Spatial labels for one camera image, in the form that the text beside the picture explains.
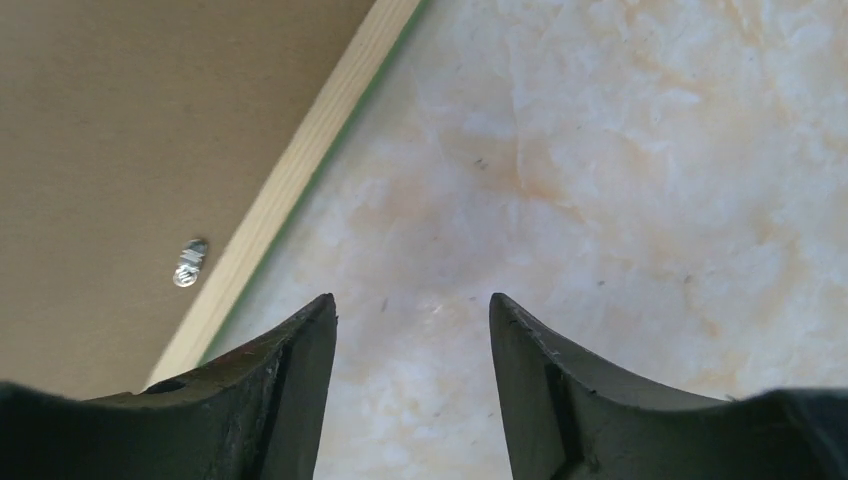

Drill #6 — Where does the silver frame turn clip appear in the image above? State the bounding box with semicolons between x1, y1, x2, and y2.
172;239;208;288

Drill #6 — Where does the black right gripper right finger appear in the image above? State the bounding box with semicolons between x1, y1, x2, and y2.
489;293;847;479

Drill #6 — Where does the green wooden picture frame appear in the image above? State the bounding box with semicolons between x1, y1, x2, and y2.
0;0;435;402

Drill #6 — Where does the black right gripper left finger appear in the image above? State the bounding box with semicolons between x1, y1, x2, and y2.
1;294;337;479

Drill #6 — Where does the brown frame backing board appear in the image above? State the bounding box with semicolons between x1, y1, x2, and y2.
0;0;378;402

